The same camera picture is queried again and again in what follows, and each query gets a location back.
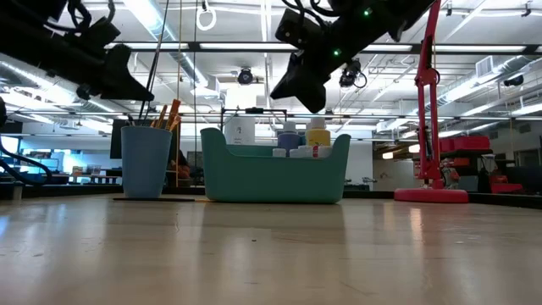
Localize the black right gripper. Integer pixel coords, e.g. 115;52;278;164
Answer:
269;7;384;114

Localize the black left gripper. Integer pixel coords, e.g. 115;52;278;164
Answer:
44;16;156;103

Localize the large yellow paint bottle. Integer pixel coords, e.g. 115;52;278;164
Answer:
305;117;332;147

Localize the large purple paint bottle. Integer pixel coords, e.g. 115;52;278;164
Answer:
277;121;302;156

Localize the blue-grey plastic cup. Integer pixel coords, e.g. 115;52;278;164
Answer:
120;125;174;201

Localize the teal plastic bin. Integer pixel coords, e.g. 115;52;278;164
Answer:
200;127;352;205

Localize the black monitor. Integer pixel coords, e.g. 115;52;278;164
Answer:
110;118;181;160

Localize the white bucket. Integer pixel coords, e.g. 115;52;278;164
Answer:
224;116;257;145

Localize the red desk lamp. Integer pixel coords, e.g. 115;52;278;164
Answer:
393;0;470;205

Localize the red shelf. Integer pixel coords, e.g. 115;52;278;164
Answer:
439;134;524;195

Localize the black hanging cable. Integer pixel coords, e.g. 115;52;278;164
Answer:
138;0;171;122

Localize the black ceiling camera with cable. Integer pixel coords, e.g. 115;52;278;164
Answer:
338;58;368;89

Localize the black overhead camera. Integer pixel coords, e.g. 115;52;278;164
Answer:
236;66;254;86

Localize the black overhead frame beam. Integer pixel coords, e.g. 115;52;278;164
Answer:
103;41;542;54

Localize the white hanging ring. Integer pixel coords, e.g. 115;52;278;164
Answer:
196;8;218;32

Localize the black aluminium table frame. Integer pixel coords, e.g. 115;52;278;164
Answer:
0;182;542;209

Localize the black cable loop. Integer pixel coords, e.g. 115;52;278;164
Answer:
0;139;53;186

